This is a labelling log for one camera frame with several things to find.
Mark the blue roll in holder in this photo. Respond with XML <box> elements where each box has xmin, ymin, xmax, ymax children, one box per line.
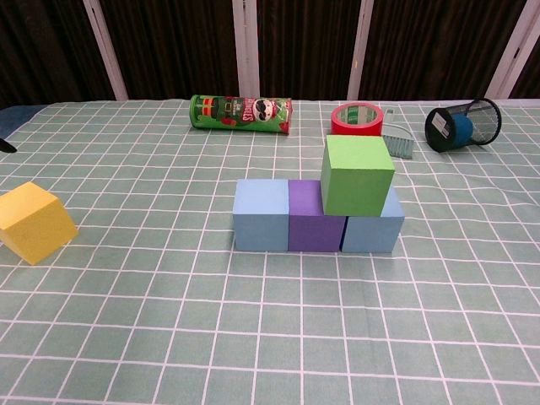
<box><xmin>453</xmin><ymin>114</ymin><xmax>476</xmax><ymax>147</ymax></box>

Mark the black mesh pen holder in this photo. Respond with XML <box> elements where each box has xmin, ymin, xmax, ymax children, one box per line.
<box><xmin>424</xmin><ymin>98</ymin><xmax>503</xmax><ymax>153</ymax></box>

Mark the purple foam cube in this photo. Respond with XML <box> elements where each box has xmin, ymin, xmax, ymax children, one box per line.
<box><xmin>287</xmin><ymin>179</ymin><xmax>348</xmax><ymax>253</ymax></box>

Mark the dark brown curtain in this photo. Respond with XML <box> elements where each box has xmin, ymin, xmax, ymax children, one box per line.
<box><xmin>0</xmin><ymin>0</ymin><xmax>540</xmax><ymax>106</ymax></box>

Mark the white frame post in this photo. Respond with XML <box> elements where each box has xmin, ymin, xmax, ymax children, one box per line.
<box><xmin>83</xmin><ymin>0</ymin><xmax>129</xmax><ymax>101</ymax></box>
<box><xmin>484</xmin><ymin>0</ymin><xmax>540</xmax><ymax>99</ymax></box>
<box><xmin>348</xmin><ymin>0</ymin><xmax>375</xmax><ymax>100</ymax></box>
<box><xmin>232</xmin><ymin>0</ymin><xmax>261</xmax><ymax>99</ymax></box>

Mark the yellow foam cube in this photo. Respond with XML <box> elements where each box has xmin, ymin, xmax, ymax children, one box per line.
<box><xmin>0</xmin><ymin>181</ymin><xmax>79</xmax><ymax>266</ymax></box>

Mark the green Pringles can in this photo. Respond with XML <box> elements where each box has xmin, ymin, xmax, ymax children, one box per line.
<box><xmin>188</xmin><ymin>94</ymin><xmax>293</xmax><ymax>136</ymax></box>

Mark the green foam cube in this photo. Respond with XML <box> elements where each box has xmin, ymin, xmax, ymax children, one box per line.
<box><xmin>320</xmin><ymin>134</ymin><xmax>397</xmax><ymax>219</ymax></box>

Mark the green checked tablecloth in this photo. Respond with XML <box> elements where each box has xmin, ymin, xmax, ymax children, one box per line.
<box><xmin>0</xmin><ymin>99</ymin><xmax>540</xmax><ymax>405</ymax></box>

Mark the red tape roll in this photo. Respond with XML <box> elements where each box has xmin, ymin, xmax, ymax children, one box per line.
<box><xmin>330</xmin><ymin>101</ymin><xmax>385</xmax><ymax>138</ymax></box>

